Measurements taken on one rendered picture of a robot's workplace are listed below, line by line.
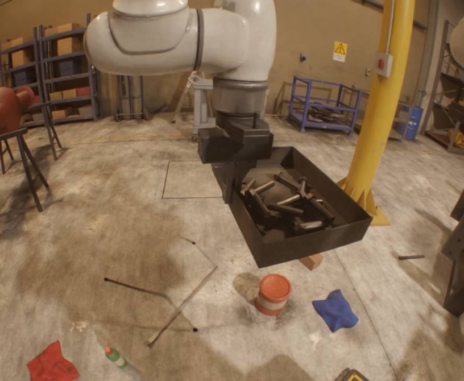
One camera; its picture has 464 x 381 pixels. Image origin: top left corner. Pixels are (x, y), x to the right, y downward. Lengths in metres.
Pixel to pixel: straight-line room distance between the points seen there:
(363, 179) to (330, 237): 1.98
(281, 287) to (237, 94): 1.22
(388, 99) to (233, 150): 1.90
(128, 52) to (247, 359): 1.39
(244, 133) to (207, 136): 0.08
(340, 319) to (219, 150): 1.40
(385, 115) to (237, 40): 1.96
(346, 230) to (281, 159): 0.34
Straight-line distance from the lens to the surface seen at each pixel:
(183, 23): 0.34
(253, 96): 0.38
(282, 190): 0.60
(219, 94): 0.39
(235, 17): 0.36
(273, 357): 1.45
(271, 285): 1.45
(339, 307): 1.70
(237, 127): 0.35
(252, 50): 0.36
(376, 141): 2.28
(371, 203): 2.61
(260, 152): 0.45
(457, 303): 2.26
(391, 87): 2.21
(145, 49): 0.33
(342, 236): 0.47
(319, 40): 5.64
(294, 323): 1.57
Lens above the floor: 1.36
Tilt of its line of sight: 33 degrees down
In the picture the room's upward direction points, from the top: 5 degrees clockwise
